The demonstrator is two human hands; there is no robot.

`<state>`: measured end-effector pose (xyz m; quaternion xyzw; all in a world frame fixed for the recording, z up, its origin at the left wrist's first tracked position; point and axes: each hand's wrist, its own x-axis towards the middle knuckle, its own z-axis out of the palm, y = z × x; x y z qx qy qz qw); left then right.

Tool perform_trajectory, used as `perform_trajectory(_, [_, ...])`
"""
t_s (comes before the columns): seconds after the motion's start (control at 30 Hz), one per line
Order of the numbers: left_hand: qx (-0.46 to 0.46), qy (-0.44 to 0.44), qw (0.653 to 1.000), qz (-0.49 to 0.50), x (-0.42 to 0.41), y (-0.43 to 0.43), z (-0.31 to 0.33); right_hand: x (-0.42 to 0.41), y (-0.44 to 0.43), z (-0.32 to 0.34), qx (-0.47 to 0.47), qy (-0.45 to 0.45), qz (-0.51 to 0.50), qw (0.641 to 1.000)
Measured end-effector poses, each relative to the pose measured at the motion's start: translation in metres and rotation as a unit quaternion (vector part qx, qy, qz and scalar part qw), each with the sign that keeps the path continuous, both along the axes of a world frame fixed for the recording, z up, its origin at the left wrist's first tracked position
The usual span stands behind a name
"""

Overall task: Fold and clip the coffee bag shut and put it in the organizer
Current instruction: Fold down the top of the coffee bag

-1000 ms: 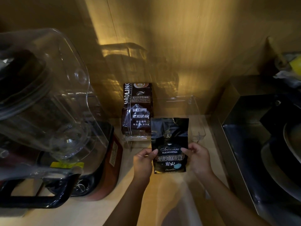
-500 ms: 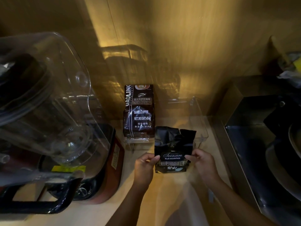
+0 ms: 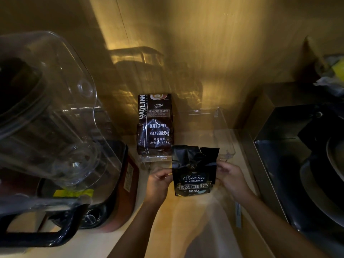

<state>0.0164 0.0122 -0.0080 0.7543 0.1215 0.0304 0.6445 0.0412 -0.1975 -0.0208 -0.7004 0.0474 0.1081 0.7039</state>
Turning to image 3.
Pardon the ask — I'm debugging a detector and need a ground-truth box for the person's right hand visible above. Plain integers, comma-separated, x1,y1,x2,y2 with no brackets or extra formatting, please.
215,161,254,199

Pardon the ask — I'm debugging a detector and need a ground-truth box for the person's left hand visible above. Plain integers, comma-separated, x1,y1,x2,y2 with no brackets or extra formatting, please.
144,168,174,207

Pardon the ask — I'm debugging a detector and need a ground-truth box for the black coffee bag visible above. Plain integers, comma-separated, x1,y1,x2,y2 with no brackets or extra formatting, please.
171,144,220,197

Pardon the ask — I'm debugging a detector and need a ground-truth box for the person's right forearm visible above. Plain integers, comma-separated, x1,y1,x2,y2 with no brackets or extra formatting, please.
235,190,331,258

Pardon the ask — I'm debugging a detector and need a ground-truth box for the person's left forearm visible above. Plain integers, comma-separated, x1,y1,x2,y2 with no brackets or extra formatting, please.
107,201,161,258

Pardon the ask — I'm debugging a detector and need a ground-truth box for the clear acrylic holder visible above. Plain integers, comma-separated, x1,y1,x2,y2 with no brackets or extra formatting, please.
138,107,236,171

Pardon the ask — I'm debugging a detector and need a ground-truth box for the dark brown coffee bag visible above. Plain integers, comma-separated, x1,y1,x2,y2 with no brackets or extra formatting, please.
136,93,174,156

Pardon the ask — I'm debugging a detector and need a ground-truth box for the black blender base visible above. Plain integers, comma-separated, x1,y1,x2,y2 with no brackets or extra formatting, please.
38,140,140,233

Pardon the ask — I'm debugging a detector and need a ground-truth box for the stainless steel sink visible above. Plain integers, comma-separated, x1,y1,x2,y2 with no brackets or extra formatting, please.
243,83,344,234

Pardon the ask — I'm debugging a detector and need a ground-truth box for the dark round pan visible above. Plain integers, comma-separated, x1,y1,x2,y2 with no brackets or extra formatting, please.
299,132,344,229

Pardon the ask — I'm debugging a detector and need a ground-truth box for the clear blender jar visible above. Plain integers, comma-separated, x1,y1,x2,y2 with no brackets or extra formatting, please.
0,31,122,247

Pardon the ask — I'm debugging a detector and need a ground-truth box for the yellow sponge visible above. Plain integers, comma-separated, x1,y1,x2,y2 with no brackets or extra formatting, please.
330,59,344,78

